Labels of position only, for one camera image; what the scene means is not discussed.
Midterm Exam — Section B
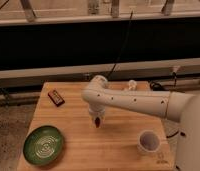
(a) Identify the white plastic bottle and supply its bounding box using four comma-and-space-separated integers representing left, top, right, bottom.
128, 80, 137, 91

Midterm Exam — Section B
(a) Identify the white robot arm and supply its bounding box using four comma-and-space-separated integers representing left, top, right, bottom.
81, 75, 200, 171

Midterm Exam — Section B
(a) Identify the white paper cup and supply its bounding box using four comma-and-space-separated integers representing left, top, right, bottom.
137, 130, 161, 155

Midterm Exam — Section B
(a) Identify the black hanging cable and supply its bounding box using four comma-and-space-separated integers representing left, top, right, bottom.
104, 9, 135, 81

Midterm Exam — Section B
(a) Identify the green ceramic plate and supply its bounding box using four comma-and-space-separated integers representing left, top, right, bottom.
23, 125, 64, 166

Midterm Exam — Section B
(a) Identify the brown chocolate bar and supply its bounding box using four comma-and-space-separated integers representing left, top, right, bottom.
48, 90, 65, 107

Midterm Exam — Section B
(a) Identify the wooden board table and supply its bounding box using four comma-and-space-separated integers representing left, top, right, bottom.
17, 82, 173, 171

